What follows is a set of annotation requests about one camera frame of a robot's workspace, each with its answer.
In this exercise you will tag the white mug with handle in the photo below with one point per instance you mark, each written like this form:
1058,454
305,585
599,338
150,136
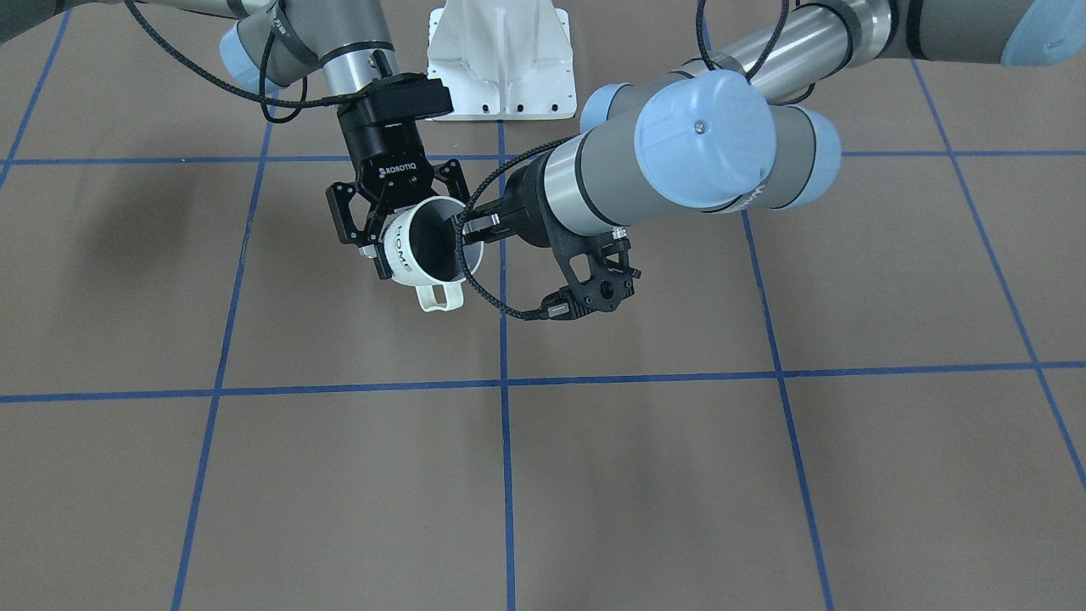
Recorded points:
419,248

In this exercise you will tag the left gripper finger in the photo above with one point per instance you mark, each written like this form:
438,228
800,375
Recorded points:
483,224

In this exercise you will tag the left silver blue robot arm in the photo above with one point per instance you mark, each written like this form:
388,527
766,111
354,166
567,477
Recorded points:
725,133

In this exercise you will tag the white pedestal column base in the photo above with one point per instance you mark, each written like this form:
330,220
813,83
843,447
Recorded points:
503,60

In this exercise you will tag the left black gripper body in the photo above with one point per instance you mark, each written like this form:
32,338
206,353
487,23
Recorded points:
528,206

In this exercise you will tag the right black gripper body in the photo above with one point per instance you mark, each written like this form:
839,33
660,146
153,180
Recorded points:
379,146

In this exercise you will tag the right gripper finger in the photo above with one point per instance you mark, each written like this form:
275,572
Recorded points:
339,195
451,175

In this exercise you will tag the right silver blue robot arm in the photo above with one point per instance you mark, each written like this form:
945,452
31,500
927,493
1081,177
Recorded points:
270,45

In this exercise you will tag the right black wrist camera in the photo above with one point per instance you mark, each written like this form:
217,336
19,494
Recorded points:
403,97

